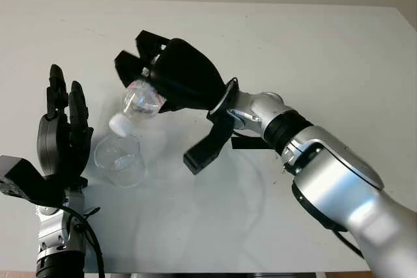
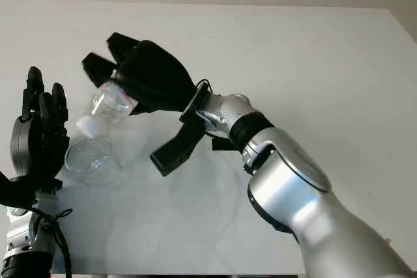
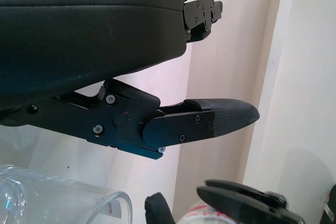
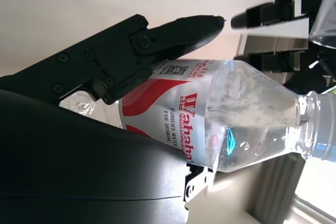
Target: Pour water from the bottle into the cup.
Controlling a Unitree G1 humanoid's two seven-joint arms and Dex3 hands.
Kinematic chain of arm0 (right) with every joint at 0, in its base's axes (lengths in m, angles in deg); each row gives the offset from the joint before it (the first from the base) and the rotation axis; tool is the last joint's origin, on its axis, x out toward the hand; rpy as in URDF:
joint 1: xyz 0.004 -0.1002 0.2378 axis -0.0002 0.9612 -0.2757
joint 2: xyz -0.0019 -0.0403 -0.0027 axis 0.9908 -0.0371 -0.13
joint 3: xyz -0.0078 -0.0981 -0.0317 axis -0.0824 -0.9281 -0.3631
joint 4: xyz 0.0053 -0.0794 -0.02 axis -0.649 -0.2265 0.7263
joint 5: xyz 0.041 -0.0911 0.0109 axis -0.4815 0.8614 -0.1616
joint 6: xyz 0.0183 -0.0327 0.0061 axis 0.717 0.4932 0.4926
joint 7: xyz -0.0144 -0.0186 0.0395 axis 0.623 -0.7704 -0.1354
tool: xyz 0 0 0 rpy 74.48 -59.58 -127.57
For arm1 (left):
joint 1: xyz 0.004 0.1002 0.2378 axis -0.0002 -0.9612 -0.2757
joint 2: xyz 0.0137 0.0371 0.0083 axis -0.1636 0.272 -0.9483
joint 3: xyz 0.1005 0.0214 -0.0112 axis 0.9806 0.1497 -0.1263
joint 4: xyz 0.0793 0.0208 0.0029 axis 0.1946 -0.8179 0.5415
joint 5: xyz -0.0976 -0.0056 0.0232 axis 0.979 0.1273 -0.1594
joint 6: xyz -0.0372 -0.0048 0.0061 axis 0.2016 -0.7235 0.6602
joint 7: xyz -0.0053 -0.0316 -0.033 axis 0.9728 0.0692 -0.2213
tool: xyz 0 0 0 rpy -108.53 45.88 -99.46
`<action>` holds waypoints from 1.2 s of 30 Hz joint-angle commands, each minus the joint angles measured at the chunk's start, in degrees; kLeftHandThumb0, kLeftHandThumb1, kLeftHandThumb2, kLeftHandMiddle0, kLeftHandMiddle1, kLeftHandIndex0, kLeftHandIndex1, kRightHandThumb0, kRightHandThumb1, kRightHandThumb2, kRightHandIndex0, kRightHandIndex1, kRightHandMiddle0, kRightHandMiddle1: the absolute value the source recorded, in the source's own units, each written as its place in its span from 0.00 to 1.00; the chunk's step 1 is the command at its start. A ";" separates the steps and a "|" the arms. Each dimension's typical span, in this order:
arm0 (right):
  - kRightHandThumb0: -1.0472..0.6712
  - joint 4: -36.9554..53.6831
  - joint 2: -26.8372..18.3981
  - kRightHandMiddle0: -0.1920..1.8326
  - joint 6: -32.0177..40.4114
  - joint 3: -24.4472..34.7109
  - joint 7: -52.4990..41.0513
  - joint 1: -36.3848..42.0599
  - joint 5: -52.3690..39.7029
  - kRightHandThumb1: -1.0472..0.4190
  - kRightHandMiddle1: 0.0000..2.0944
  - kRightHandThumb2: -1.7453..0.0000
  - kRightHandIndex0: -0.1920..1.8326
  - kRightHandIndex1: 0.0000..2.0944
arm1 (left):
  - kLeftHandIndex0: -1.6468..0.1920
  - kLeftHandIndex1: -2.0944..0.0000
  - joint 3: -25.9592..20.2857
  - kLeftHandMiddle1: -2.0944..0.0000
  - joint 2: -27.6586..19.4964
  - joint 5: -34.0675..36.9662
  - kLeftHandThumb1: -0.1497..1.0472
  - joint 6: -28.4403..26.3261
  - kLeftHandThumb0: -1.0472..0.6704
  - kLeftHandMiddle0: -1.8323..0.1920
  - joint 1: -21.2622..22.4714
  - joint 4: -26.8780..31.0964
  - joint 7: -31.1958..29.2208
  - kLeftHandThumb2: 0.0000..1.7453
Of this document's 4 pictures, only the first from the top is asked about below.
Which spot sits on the clear glass cup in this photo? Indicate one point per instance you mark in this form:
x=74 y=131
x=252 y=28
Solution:
x=119 y=164

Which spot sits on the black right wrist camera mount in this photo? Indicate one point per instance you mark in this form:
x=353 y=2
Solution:
x=205 y=147

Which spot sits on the clear plastic water bottle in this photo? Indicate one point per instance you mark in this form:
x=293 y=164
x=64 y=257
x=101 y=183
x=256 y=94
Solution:
x=141 y=100

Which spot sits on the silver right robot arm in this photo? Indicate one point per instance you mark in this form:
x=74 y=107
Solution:
x=325 y=167

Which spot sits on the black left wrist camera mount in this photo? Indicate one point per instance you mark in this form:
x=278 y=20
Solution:
x=19 y=177

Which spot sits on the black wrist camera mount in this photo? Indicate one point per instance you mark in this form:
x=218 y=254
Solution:
x=19 y=177
x=205 y=147

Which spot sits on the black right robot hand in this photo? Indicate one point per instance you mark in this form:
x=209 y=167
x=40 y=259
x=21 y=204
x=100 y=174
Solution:
x=185 y=73

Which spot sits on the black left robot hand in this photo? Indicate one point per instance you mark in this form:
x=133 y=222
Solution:
x=55 y=141

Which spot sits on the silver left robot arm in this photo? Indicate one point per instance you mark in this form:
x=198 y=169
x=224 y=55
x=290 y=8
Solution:
x=55 y=235

